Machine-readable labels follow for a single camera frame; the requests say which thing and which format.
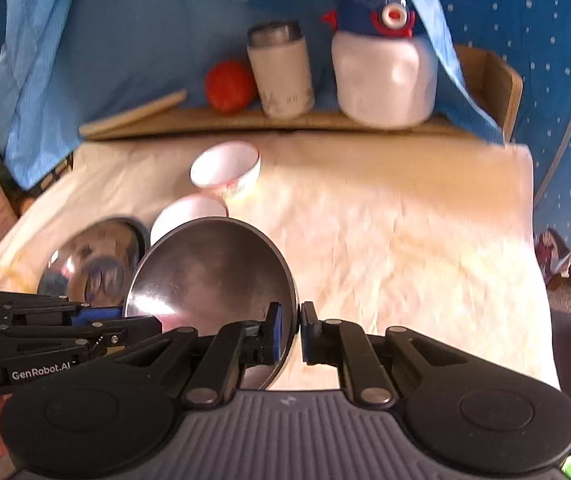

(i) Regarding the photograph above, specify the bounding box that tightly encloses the deep steel bowl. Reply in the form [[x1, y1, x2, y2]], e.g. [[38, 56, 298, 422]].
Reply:
[[123, 216, 301, 392]]

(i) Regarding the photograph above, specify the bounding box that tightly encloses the cream paper table cover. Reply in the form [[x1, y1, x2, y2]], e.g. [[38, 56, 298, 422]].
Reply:
[[0, 132, 559, 386]]

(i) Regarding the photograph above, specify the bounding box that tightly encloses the wooden shelf board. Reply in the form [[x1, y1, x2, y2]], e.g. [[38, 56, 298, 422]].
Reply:
[[80, 44, 523, 142]]

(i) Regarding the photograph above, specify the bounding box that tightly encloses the red tomato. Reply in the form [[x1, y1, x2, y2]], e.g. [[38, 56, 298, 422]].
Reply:
[[204, 60, 258, 114]]

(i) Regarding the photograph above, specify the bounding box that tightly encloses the white thermos cup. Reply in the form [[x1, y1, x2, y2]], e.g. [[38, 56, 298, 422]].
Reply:
[[246, 21, 315, 120]]

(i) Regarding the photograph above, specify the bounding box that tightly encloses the blue dotted fabric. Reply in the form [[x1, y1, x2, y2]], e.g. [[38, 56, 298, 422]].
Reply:
[[441, 0, 571, 249]]

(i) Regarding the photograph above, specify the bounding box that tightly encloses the white rolling stick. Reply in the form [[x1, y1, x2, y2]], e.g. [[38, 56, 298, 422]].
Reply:
[[78, 89, 188, 136]]

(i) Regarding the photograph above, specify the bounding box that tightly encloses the white blue water bottle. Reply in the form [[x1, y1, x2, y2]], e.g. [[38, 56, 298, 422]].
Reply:
[[322, 0, 438, 130]]

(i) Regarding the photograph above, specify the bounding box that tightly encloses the light blue hanging garment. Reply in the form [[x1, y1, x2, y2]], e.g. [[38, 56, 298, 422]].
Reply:
[[0, 0, 502, 188]]

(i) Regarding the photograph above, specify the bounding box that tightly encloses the steel plate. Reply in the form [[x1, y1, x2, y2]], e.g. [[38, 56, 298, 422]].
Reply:
[[37, 217, 150, 307]]

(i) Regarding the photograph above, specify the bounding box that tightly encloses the white red-rimmed bowl front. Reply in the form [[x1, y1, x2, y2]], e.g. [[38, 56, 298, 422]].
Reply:
[[149, 193, 230, 247]]

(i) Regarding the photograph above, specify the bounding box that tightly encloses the white red-rimmed bowl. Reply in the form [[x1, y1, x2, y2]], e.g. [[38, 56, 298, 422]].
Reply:
[[149, 193, 230, 247], [189, 140, 262, 203]]

